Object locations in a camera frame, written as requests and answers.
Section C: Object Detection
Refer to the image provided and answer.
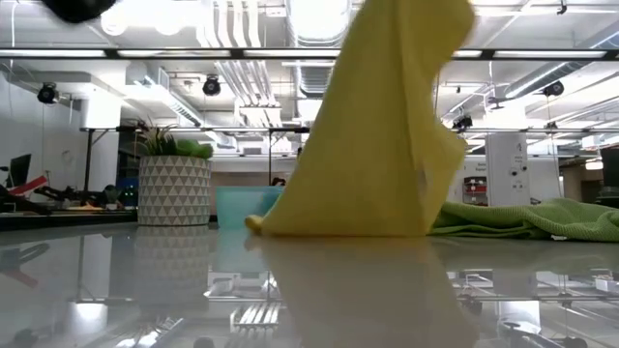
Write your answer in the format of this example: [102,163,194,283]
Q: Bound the translucent teal plastic bin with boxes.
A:
[216,186,286,231]

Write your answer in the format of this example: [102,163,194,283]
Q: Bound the red bar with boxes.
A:
[8,175,49,198]

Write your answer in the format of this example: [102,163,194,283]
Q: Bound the yellow microfiber towel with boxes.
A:
[245,0,478,238]

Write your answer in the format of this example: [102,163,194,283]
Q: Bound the shelf with red bins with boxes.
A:
[462,176,487,207]

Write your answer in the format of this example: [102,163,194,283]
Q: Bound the black aluminium frame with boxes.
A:
[0,46,619,62]

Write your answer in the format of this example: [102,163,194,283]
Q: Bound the black computer monitor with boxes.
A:
[600,147,619,194]
[9,153,33,188]

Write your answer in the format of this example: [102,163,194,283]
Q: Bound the green artificial succulent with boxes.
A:
[136,118,215,160]

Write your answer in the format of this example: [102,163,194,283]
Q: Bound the black background rig frame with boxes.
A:
[268,127,310,188]

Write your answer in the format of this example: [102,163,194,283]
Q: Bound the lime green microfiber towel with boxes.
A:
[427,196,619,243]

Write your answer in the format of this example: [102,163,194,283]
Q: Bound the silver ceiling air duct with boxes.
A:
[284,0,352,115]

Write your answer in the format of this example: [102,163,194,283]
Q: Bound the white square column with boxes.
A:
[486,132,531,208]

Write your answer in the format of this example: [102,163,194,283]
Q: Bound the white patterned plant pot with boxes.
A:
[137,155,213,227]

